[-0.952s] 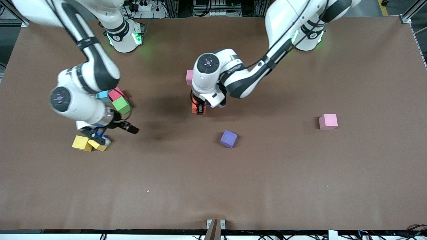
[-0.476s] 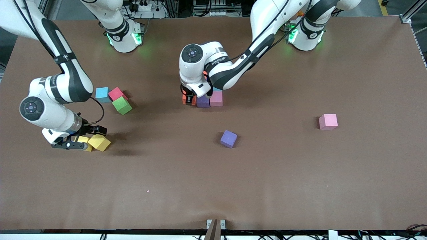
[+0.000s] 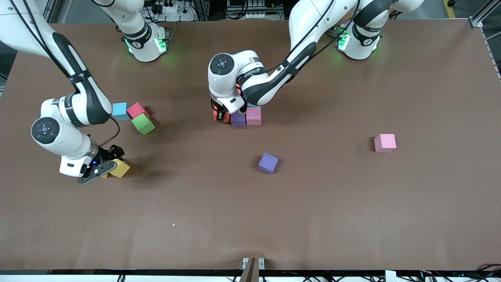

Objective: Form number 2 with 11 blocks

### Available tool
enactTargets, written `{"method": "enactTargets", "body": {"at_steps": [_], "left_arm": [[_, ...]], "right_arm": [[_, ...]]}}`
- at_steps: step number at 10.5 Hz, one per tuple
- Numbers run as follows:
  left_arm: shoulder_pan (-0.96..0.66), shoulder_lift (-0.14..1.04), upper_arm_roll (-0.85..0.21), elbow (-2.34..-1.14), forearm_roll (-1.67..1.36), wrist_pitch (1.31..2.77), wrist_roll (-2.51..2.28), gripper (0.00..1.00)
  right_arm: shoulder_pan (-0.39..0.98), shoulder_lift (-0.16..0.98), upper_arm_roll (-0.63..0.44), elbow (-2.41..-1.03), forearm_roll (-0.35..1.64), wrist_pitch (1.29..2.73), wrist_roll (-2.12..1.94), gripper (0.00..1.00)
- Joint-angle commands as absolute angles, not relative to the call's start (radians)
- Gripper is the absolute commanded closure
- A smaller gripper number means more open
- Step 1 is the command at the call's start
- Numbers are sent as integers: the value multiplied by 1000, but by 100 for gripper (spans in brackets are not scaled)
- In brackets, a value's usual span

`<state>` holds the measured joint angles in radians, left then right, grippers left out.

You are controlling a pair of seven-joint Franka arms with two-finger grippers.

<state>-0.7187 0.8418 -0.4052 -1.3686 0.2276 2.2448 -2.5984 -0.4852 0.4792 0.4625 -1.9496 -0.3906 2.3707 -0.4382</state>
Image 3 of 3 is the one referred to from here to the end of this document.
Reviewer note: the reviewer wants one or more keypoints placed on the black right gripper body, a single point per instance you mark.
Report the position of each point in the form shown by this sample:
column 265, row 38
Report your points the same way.
column 107, row 153

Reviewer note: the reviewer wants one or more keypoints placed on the purple foam cube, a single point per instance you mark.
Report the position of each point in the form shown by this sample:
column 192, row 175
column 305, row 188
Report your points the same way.
column 268, row 162
column 238, row 118

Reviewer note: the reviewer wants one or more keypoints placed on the pink foam cube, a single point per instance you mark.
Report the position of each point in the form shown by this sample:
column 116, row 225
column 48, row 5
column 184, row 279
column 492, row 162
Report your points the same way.
column 385, row 141
column 253, row 115

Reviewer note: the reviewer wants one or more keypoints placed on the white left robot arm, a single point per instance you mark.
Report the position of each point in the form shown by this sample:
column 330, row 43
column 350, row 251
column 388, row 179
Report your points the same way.
column 223, row 84

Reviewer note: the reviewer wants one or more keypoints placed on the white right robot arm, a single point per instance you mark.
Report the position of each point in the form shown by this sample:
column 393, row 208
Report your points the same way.
column 58, row 143

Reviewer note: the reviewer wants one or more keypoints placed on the green foam cube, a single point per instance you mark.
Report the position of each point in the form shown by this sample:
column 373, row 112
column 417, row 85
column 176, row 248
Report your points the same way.
column 142, row 123

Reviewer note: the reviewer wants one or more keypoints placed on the crimson foam cube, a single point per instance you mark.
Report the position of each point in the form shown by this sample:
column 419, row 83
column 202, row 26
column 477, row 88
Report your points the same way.
column 137, row 109

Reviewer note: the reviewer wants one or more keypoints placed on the white power strip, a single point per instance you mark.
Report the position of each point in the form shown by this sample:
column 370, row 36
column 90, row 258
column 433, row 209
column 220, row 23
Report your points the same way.
column 186, row 16

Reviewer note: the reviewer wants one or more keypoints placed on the grey electronics box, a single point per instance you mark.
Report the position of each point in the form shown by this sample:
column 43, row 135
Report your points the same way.
column 254, row 15

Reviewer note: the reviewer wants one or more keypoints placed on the aluminium frame profile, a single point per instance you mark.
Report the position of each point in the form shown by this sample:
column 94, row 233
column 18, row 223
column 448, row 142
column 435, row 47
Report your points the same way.
column 489, row 9
column 51, row 11

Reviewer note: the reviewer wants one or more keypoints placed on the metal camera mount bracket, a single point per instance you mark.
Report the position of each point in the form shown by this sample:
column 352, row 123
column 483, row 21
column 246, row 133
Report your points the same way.
column 250, row 272

